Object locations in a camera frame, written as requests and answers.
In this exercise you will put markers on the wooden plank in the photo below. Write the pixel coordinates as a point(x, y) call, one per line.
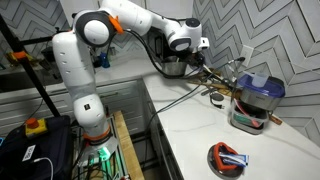
point(128, 150)

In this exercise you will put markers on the white wall outlet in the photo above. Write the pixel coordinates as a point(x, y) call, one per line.
point(247, 53)

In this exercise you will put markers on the metal robot mount stand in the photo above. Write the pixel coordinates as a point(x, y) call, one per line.
point(100, 156)

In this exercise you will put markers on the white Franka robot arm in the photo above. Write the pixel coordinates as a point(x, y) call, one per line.
point(73, 66)

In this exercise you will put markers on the steel pot with blue lid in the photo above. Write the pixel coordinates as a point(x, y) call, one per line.
point(263, 96)

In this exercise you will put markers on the red emergency stop button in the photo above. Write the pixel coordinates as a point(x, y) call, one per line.
point(35, 128)

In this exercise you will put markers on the blue bottle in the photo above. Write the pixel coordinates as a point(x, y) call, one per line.
point(105, 61)

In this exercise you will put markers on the orange clamp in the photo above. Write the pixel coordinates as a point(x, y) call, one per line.
point(19, 55)

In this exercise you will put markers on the black metal frame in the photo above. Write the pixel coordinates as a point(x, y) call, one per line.
point(36, 80)

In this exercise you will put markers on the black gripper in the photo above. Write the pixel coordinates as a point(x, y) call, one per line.
point(196, 58)

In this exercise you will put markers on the brown wooden cooking stick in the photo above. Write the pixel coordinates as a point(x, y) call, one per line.
point(213, 72)

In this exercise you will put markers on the clear measuring cup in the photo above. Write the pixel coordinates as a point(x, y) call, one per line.
point(260, 80)

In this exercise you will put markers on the gray round disc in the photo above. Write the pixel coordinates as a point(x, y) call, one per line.
point(216, 96)

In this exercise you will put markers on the black case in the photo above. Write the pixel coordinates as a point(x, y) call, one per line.
point(50, 150)

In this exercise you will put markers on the rectangular steel container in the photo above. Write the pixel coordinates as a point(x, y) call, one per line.
point(246, 125)

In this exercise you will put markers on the white kitchen cabinets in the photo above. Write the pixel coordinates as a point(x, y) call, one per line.
point(123, 96)

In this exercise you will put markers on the blue white packet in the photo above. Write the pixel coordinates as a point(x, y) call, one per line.
point(238, 159)

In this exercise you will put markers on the steel tool bucket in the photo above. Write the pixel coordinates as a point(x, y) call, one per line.
point(173, 68)

